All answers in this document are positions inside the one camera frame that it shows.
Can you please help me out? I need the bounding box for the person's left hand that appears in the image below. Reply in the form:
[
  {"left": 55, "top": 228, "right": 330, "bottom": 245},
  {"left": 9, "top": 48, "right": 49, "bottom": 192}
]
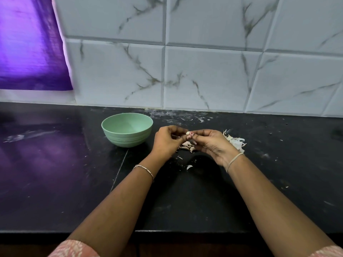
[{"left": 149, "top": 125, "right": 189, "bottom": 164}]

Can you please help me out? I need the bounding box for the person's right hand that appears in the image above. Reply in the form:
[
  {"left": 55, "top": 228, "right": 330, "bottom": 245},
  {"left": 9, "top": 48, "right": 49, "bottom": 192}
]
[{"left": 185, "top": 129, "right": 240, "bottom": 168}]

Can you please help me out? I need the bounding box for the garlic clove cluster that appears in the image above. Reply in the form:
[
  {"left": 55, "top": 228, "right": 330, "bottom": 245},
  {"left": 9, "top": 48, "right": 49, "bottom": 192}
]
[{"left": 177, "top": 140, "right": 197, "bottom": 160}]

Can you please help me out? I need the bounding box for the mint green bowl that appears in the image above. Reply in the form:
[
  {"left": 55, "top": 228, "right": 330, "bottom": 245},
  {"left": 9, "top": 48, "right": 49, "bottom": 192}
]
[{"left": 101, "top": 112, "right": 154, "bottom": 148}]

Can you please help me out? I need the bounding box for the person's left forearm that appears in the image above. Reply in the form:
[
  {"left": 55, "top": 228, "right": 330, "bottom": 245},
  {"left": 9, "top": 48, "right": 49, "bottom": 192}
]
[{"left": 67, "top": 160, "right": 164, "bottom": 251}]

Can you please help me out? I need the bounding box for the person's right forearm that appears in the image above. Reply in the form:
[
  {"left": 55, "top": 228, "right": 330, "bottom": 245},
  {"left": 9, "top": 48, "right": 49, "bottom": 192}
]
[{"left": 228, "top": 157, "right": 335, "bottom": 257}]

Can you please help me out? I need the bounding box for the pile of white garlic peels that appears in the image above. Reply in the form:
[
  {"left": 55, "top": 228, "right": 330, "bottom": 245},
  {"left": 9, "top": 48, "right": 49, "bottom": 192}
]
[{"left": 222, "top": 129, "right": 248, "bottom": 155}]

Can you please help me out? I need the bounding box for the pink patterned left sleeve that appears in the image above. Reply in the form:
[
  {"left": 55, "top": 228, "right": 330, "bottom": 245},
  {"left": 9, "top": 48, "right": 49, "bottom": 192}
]
[{"left": 48, "top": 240, "right": 101, "bottom": 257}]

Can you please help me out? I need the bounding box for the pink patterned sleeve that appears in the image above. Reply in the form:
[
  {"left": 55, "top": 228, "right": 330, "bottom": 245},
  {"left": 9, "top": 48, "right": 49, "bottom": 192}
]
[
  {"left": 48, "top": 240, "right": 101, "bottom": 257},
  {"left": 309, "top": 245, "right": 343, "bottom": 257}
]

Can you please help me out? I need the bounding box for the pink patterned right sleeve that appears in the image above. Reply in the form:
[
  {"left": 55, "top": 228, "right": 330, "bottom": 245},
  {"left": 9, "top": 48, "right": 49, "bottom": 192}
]
[{"left": 309, "top": 245, "right": 343, "bottom": 257}]

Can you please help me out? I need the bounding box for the purple cloth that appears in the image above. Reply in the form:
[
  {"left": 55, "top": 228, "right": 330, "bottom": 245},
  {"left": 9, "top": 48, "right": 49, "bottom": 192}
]
[{"left": 0, "top": 0, "right": 74, "bottom": 91}]

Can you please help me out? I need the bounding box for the silver right wrist bracelet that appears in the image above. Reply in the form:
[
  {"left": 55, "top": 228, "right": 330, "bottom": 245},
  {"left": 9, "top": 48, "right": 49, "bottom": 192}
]
[{"left": 225, "top": 152, "right": 245, "bottom": 174}]

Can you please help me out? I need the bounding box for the silver wrist bracelet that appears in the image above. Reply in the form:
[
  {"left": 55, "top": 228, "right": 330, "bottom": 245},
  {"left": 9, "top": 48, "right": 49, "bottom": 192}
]
[
  {"left": 133, "top": 164, "right": 155, "bottom": 183},
  {"left": 225, "top": 152, "right": 245, "bottom": 174}
]

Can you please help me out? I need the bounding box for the silver left wrist bracelet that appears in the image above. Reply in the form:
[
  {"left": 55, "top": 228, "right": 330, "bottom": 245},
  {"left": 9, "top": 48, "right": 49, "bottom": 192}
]
[{"left": 133, "top": 164, "right": 155, "bottom": 183}]

